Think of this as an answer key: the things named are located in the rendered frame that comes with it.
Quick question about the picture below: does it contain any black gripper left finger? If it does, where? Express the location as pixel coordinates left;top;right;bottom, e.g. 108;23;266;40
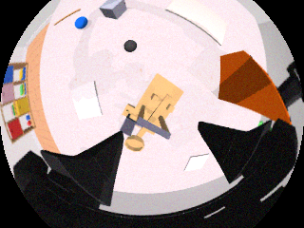
39;130;124;206

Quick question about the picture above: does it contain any black ball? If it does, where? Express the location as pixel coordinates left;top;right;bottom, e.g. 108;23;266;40
124;39;137;52

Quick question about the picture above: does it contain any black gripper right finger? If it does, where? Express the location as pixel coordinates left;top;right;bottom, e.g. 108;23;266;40
198;119;273;183

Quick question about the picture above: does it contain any blue ball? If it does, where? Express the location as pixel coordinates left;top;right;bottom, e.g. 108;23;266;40
75;16;88;29

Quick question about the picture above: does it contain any tan wooden catapult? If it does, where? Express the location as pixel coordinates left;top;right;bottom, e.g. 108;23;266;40
121;73;183;152

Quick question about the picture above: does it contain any white flat slab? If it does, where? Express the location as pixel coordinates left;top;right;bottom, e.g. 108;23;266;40
71;81;104;119
183;153;209;171

